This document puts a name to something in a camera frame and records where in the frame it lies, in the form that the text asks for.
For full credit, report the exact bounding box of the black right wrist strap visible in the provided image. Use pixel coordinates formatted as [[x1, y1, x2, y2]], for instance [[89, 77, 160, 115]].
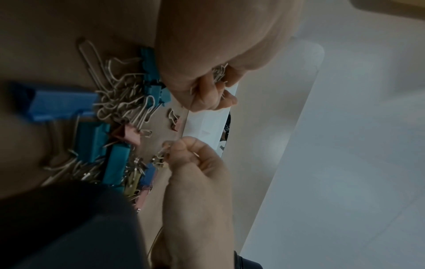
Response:
[[232, 250, 263, 269]]

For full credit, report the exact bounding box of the pile of silver paper clips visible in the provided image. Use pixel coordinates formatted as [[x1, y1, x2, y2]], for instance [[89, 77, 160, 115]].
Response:
[[41, 38, 174, 200]]

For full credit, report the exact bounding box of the handful of paper clips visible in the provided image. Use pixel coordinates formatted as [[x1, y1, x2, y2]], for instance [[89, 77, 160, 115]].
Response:
[[189, 62, 230, 95]]

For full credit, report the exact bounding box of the person's left hand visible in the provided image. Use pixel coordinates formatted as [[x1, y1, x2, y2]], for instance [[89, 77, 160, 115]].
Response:
[[154, 0, 305, 113]]

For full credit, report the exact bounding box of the brown cardboard box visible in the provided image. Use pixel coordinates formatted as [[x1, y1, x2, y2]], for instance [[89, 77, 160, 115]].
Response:
[[352, 0, 425, 19]]

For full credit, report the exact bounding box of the person's right hand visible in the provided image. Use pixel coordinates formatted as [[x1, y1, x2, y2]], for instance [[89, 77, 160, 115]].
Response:
[[150, 135, 236, 269]]

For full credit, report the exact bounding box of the group of coloured binder clips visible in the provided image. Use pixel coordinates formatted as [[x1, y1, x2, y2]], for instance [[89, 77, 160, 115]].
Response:
[[10, 47, 182, 208]]

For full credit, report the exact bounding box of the white compartment organizer tray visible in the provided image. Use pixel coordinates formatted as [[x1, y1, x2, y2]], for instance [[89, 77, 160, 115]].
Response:
[[181, 82, 240, 156]]

